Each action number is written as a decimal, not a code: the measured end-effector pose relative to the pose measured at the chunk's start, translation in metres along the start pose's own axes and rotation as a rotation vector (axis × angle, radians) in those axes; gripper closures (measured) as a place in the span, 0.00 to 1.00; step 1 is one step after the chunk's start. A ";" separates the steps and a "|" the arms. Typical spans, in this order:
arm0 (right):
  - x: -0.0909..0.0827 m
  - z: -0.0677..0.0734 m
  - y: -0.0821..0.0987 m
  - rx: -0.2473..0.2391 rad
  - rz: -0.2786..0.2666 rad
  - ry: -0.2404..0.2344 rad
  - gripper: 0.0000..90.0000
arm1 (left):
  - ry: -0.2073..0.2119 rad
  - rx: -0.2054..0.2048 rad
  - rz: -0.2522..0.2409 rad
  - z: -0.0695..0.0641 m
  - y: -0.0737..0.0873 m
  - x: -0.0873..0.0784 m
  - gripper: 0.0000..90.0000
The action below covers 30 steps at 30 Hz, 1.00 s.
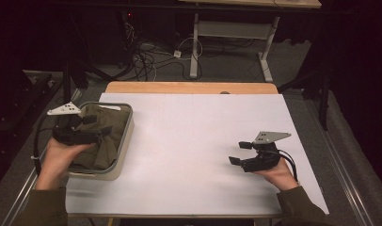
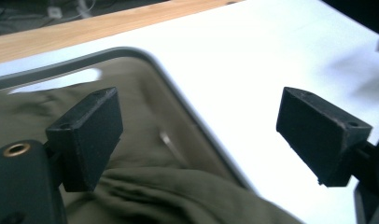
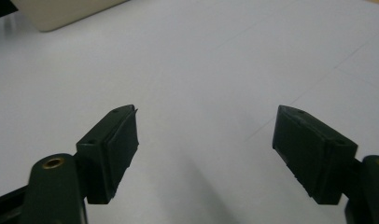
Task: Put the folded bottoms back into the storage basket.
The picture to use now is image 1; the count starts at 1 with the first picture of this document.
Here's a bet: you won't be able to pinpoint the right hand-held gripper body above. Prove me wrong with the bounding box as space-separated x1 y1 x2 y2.
242 131 293 173

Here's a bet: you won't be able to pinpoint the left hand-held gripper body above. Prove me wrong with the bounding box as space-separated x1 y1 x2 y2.
46 101 103 146

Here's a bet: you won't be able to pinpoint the olive green shorts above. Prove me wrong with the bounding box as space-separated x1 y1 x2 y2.
71 103 132 171

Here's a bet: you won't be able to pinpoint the beige plastic basin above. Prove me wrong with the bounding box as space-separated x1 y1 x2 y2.
51 102 135 182

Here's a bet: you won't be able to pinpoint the person's right hand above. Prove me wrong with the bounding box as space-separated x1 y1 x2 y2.
254 157 299 192

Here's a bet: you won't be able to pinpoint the person's left hand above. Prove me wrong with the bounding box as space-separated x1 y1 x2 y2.
35 137 96 191

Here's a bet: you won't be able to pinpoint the white table board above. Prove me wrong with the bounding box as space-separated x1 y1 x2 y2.
65 92 330 218

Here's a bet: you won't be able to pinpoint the black metal stand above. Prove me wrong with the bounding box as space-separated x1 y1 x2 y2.
60 12 90 118
278 69 334 132

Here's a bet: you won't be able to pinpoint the wooden table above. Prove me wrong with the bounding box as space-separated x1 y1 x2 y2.
104 81 279 95

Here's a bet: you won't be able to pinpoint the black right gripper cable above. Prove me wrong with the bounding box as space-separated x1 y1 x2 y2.
277 150 300 185

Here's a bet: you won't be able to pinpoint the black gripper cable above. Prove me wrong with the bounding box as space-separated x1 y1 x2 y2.
277 150 300 185
31 114 57 177

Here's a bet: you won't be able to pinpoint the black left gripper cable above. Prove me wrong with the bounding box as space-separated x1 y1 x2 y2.
31 114 57 177

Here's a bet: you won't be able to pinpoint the metal floor rail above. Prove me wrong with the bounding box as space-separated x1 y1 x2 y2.
0 90 84 226
305 100 375 226

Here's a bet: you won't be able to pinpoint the tangle of floor cables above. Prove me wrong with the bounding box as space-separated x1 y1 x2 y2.
122 12 203 81

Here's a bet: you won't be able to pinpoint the white frame desk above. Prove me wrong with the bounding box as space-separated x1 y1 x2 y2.
179 0 323 83

